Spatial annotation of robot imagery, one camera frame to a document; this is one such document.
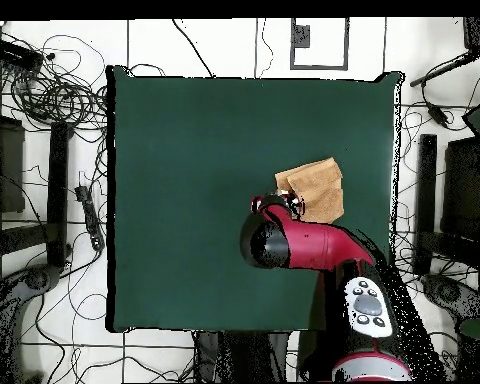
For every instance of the black stand pole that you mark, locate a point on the black stand pole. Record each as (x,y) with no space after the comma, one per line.
(444,68)

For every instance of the tan terry towel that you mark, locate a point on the tan terry towel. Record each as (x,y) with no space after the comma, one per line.
(320,188)

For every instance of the black power adapter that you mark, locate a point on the black power adapter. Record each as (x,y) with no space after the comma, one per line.
(438,115)

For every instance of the black power strip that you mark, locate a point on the black power strip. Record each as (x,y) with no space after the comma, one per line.
(88,212)

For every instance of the black rectangular device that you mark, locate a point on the black rectangular device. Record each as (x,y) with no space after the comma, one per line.
(14,54)

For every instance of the black pedestal column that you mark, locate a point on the black pedestal column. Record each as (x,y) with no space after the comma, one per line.
(244,356)

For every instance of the dark green table cloth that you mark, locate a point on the dark green table cloth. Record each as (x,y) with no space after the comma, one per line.
(184,160)

